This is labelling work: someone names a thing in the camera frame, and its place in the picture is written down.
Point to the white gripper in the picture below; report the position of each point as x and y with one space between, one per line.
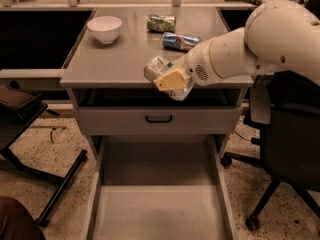
197 64

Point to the silver 7up can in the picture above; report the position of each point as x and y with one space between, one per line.
157 65

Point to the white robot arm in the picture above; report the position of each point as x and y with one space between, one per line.
279 35

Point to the blue pepsi can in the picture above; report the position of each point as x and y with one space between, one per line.
179 42

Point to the closed grey top drawer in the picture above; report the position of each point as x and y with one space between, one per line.
121 121

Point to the green crushed soda can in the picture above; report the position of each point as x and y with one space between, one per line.
161 23

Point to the grey drawer cabinet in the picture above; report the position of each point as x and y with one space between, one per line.
112 75

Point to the open grey middle drawer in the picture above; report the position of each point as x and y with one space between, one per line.
144 190

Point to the white ceramic bowl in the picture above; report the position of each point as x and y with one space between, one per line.
105 29

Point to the black office chair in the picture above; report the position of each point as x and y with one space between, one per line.
286 114

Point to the brown object bottom left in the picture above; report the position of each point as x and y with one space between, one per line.
16 223

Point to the black drawer handle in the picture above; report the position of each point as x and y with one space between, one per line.
158 119

